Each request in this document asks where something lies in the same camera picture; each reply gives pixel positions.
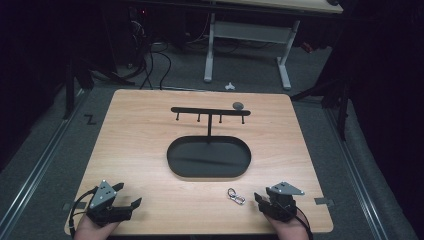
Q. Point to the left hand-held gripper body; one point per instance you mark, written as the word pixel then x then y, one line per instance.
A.
pixel 102 200

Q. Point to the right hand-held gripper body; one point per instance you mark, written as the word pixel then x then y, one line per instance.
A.
pixel 283 203

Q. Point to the black hook stand with tray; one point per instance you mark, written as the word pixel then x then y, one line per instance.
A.
pixel 209 156

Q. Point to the person's right hand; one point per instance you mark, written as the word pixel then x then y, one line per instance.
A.
pixel 288 230

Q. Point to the person's left hand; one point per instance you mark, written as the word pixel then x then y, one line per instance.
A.
pixel 93 231

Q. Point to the grey tape patch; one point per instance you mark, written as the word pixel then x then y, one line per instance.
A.
pixel 324 201
pixel 71 205

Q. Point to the small grey round object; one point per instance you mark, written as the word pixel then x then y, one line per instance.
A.
pixel 238 105

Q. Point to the black metal stand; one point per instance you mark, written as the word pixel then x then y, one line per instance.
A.
pixel 71 86
pixel 336 100

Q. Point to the small white object on floor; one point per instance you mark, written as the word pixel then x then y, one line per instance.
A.
pixel 229 86

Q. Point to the small red object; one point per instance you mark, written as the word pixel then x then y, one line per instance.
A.
pixel 307 47

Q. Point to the dark computer tower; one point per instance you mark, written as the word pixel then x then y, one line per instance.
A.
pixel 138 30

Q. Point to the white-legged desk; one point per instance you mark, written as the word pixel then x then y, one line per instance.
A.
pixel 250 31

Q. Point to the metal floor rail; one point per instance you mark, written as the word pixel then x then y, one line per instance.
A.
pixel 358 180
pixel 36 170

